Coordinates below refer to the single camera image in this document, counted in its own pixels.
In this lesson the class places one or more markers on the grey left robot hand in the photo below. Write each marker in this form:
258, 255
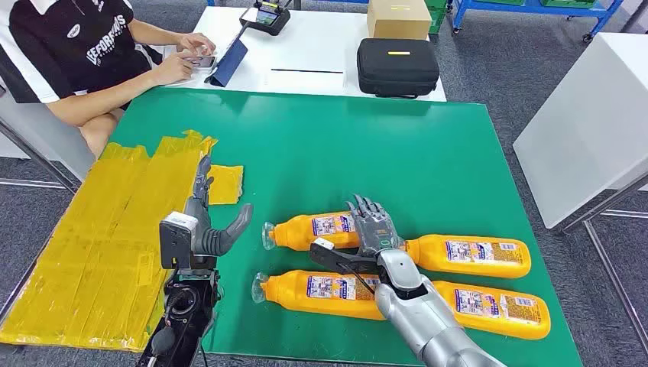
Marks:
205, 238

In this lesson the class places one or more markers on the person's left hand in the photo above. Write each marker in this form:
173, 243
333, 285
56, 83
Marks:
197, 43

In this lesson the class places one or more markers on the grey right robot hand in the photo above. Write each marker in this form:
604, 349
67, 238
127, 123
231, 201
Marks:
374, 228

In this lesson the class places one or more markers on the person's right hand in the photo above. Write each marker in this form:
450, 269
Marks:
174, 67

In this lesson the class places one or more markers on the smartphone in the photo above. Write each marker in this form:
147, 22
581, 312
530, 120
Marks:
202, 62

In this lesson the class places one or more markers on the orange detergent bottle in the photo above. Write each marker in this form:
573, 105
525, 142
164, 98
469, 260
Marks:
293, 233
293, 296
430, 253
506, 314

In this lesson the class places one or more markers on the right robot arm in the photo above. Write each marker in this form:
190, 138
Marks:
420, 314

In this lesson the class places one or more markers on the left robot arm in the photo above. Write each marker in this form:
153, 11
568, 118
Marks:
185, 309

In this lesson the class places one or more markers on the person's right forearm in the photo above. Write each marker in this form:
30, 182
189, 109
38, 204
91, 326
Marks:
101, 99

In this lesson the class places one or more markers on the person's left forearm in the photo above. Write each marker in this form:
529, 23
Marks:
152, 33

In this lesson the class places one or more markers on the blue tablet cover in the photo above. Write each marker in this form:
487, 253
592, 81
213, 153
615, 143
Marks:
230, 61

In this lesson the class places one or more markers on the black remote controller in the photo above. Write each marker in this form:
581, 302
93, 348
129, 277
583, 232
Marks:
266, 17

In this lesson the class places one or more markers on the person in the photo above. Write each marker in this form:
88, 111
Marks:
66, 45

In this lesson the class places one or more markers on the black pen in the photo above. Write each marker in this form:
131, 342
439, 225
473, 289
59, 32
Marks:
306, 71

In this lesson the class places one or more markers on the yellow taped cardboard mat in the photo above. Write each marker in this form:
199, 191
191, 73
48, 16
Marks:
91, 243

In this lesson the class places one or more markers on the white table with metal legs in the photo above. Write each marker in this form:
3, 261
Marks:
582, 126
30, 131

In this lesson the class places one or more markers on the black zip carrying case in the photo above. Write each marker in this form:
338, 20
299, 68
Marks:
397, 68

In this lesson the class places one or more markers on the brown cardboard box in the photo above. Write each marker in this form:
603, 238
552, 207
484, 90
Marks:
400, 20

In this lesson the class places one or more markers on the blue wheeled metal rack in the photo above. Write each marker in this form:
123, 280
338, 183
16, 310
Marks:
536, 7

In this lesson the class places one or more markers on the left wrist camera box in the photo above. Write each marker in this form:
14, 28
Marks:
174, 243

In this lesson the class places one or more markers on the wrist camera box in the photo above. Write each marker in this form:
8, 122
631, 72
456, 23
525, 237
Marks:
174, 243
334, 258

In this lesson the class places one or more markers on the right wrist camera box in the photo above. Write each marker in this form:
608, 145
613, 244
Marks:
334, 258

